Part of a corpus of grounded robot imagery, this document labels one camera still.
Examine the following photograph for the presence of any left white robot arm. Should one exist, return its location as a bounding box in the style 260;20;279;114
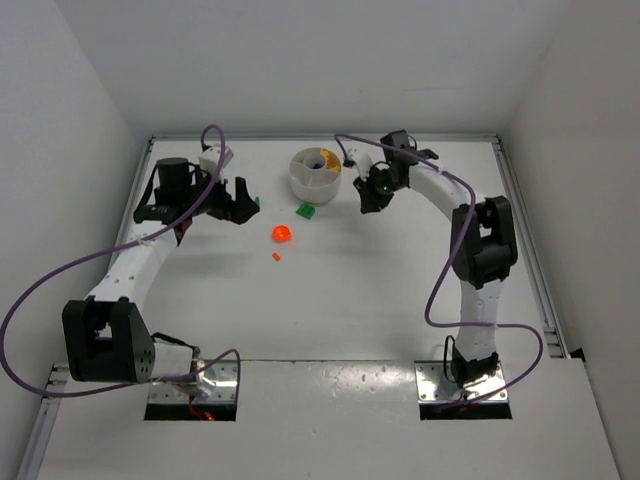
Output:
62;157;260;385

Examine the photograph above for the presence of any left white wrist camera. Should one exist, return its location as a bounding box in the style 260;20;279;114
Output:
198;144;234;175

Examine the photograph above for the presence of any orange round lego piece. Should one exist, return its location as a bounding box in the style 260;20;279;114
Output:
272;225;293;243

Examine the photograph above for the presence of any white round divided container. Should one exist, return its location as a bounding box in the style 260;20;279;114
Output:
288;147;342;204

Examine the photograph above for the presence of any metal base plate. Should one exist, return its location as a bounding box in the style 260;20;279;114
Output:
415;361;509;405
148;361;239;406

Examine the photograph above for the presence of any purple cable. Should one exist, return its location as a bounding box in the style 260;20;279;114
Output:
333;133;544;409
0;124;242;399

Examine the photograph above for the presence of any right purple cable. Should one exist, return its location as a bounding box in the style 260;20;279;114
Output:
333;133;544;409

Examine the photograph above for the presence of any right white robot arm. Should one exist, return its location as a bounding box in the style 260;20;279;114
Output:
344;130;518;386

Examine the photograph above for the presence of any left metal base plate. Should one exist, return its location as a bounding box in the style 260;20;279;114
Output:
148;361;239;406

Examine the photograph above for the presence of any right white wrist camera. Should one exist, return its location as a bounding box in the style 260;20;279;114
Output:
343;152;373;181

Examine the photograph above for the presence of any aluminium frame rail back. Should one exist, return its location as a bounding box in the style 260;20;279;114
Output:
148;132;500;144

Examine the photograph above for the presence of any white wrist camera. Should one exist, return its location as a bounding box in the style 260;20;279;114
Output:
343;152;373;181
198;144;234;175

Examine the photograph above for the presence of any green lego plate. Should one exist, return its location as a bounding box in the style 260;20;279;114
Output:
296;203;316;220

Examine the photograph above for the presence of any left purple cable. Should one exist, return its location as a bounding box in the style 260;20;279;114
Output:
0;124;242;399

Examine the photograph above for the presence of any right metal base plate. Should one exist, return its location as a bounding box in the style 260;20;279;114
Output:
415;361;509;405

